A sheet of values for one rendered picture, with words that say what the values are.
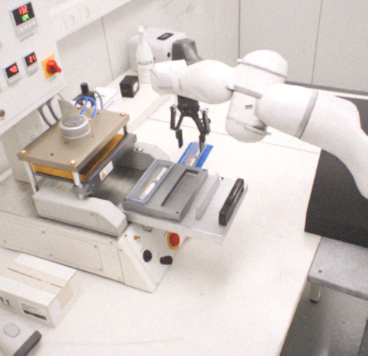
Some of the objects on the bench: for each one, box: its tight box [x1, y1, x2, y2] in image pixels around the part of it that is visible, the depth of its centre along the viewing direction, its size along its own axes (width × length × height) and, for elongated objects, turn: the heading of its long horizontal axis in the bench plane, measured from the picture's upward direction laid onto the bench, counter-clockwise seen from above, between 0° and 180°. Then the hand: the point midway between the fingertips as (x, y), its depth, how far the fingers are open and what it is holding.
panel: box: [122, 222, 187, 288], centre depth 132 cm, size 2×30×19 cm, turn 162°
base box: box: [0, 211, 157, 293], centre depth 143 cm, size 54×38×17 cm
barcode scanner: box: [0, 317, 42, 356], centre depth 114 cm, size 20×8×8 cm, turn 68°
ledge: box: [105, 68, 173, 134], centre depth 212 cm, size 30×84×4 cm, turn 158°
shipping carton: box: [0, 252, 83, 329], centre depth 123 cm, size 19×13×9 cm
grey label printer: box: [127, 27, 187, 73], centre depth 227 cm, size 25×20×17 cm
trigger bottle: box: [136, 26, 154, 83], centre depth 215 cm, size 9×8×25 cm
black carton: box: [119, 76, 139, 99], centre depth 210 cm, size 6×9×7 cm
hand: (190, 142), depth 170 cm, fingers open, 8 cm apart
